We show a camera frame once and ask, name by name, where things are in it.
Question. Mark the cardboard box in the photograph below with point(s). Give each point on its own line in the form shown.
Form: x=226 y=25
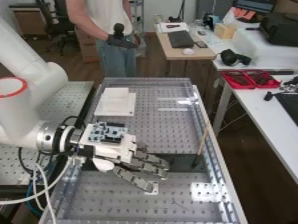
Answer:
x=87 y=48

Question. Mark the dark grey five-finger robot hand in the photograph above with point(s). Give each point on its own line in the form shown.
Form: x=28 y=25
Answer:
x=111 y=150

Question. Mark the small white mount block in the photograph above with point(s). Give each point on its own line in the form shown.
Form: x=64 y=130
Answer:
x=153 y=188

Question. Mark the black keyboard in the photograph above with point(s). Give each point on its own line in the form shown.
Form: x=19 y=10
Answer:
x=180 y=39

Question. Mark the person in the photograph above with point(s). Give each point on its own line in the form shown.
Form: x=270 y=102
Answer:
x=111 y=60

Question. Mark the white computer mouse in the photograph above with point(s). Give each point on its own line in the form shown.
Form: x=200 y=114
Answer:
x=188 y=51

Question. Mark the black handheld controller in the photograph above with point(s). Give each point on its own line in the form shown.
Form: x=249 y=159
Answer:
x=119 y=30

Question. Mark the tan tissue box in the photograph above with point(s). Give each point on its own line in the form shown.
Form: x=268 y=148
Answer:
x=225 y=31

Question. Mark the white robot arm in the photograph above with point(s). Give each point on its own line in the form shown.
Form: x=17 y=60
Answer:
x=27 y=110

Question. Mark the clear box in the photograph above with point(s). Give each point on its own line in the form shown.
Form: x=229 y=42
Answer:
x=168 y=110

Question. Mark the black phone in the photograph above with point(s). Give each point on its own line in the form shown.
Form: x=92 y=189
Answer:
x=201 y=44

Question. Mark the wooden cabinet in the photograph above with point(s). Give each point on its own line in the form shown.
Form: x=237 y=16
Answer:
x=27 y=20

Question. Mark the small white box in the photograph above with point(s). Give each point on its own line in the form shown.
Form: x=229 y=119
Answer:
x=115 y=101

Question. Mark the computer screen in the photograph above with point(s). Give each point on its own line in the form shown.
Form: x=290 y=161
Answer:
x=254 y=5

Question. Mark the white foam box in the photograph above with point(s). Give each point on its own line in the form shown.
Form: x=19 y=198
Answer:
x=248 y=40

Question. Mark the black office chair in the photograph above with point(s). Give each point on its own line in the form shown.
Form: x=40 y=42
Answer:
x=55 y=20

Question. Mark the white desk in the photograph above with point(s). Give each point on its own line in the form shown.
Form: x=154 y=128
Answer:
x=274 y=58
x=261 y=113

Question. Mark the black case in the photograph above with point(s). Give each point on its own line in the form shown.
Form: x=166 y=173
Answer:
x=280 y=30

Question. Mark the wooden desk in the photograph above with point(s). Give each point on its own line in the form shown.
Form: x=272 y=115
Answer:
x=177 y=53

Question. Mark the black plate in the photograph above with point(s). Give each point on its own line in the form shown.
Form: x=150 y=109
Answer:
x=181 y=163

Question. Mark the black headphones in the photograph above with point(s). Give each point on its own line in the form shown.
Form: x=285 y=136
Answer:
x=233 y=57

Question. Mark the black mat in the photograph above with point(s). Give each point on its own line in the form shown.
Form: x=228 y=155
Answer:
x=289 y=105

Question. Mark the red tray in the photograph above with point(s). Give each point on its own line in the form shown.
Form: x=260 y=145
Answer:
x=265 y=78
x=238 y=80

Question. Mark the thin stick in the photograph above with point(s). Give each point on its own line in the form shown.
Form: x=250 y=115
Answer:
x=204 y=140

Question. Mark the white flat box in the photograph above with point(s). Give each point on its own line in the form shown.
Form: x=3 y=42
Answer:
x=170 y=28

